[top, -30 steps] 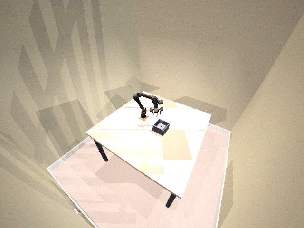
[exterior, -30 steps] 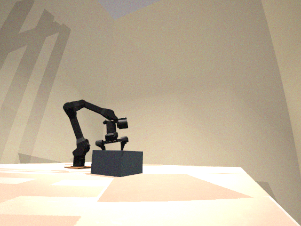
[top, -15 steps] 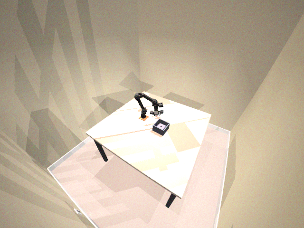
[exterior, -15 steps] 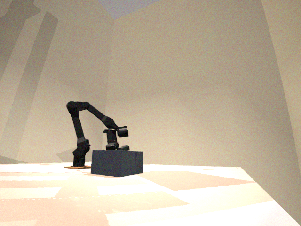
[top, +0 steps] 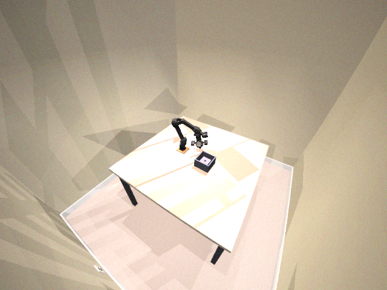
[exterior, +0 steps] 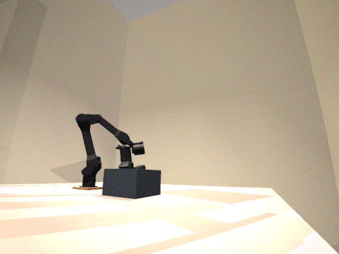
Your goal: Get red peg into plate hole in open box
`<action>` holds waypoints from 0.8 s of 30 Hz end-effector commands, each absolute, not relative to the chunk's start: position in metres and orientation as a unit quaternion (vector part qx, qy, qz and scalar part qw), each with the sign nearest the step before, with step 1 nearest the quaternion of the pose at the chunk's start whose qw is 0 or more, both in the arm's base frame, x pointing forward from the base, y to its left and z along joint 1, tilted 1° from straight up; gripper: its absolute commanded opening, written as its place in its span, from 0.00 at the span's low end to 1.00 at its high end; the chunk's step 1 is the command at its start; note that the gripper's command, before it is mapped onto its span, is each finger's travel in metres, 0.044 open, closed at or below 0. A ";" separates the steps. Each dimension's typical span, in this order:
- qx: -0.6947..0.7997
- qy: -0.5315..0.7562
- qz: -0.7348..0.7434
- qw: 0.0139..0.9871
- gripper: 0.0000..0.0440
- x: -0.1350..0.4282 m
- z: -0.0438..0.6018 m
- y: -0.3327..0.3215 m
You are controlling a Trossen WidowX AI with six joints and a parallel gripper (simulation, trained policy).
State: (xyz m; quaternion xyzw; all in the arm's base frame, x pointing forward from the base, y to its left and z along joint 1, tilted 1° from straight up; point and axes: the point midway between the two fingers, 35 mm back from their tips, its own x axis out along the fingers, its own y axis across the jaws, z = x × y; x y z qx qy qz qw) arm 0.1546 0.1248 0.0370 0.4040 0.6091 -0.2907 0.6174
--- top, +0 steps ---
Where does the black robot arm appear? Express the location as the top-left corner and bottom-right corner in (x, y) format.
(171, 118), (208, 151)

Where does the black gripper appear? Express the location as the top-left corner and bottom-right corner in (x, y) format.
(191, 140), (208, 146)

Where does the white flat plate with hole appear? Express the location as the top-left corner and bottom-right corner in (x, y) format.
(200, 157), (211, 165)

